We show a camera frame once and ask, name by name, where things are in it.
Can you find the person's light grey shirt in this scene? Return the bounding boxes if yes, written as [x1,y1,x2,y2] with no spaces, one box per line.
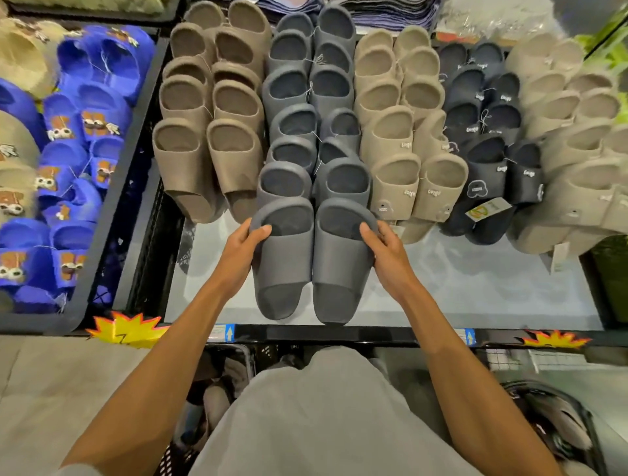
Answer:
[58,345,485,476]

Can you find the green cardboard box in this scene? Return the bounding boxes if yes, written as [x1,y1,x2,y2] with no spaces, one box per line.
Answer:
[591,235,628,326]

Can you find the person's right hand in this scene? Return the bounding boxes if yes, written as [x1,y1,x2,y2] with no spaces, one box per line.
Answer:
[359,220,423,306]

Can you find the white wire grid panel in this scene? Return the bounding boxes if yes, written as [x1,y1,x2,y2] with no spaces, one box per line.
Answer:
[483,348,610,375]

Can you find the rows of beige cartoon slippers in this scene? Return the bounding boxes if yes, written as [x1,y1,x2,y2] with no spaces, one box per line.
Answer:
[0,17,71,222]

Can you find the display of taupe slides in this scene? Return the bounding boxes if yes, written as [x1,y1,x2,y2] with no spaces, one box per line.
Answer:
[159,0,273,131]

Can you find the person's left forearm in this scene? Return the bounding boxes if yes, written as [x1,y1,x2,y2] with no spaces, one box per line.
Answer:
[61,286,242,476]

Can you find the column of black slippers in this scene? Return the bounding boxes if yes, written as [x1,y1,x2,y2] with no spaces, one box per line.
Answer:
[436,41,546,247]

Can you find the black basket with square holes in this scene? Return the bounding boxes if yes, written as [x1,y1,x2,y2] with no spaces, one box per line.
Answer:
[174,345,257,458]

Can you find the person's left hand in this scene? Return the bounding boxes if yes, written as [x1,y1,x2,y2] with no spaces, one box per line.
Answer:
[211,218,273,302]

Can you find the black side display bin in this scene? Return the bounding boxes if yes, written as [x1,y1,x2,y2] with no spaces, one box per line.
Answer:
[0,17,171,337]

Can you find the person's right forearm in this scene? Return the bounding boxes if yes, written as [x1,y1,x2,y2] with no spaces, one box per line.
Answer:
[400,289,564,476]

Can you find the display of blue cartoon slides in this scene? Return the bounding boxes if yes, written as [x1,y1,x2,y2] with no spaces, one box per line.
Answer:
[0,24,158,316]

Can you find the black slipper display shelf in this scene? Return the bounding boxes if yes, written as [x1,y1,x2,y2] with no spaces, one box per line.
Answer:
[125,0,628,476]

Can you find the clear plastic wrapped goods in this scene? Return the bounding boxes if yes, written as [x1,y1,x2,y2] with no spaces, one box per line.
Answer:
[434,0,556,43]

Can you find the stack of navy folded textiles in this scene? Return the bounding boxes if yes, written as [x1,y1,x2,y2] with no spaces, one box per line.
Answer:
[254,0,444,33]

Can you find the column of grey slippers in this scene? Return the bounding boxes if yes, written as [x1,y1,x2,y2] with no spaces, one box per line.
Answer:
[261,2,362,175]

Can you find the yellow starburst price sticker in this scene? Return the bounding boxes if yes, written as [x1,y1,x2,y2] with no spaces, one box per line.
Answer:
[86,311,171,350]
[515,329,593,350]

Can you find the black basket with wavy slots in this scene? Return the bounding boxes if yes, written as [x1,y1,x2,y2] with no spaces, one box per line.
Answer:
[500,380,610,476]

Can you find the column of pale cream slippers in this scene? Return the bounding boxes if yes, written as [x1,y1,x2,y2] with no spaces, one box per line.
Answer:
[505,31,628,257]

